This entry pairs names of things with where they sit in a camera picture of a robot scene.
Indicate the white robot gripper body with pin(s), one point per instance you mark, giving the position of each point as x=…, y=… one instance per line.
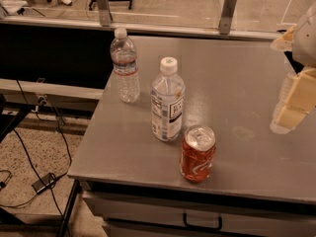
x=306, y=43

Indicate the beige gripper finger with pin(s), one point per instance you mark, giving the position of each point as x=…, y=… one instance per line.
x=284, y=42
x=297, y=98

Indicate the red coke can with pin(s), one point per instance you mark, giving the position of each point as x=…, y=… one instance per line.
x=198, y=149

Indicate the grey metal drawer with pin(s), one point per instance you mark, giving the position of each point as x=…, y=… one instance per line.
x=134, y=216

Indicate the clear bottle with white label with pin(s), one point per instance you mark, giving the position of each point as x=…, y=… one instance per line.
x=167, y=95

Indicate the clear ribbed water bottle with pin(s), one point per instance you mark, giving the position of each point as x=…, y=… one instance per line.
x=124, y=58

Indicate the black table leg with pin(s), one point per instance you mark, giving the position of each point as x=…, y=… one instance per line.
x=63, y=230

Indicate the black power adapter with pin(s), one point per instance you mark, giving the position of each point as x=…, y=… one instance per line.
x=44, y=183

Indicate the right metal bracket post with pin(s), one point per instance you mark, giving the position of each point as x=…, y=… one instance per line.
x=227, y=14

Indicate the metal bracket post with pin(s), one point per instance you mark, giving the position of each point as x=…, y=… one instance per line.
x=104, y=13
x=227, y=14

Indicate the black drawer handle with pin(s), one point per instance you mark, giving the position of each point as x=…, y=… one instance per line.
x=202, y=222

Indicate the left metal bracket post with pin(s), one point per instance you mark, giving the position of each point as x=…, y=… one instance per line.
x=104, y=13

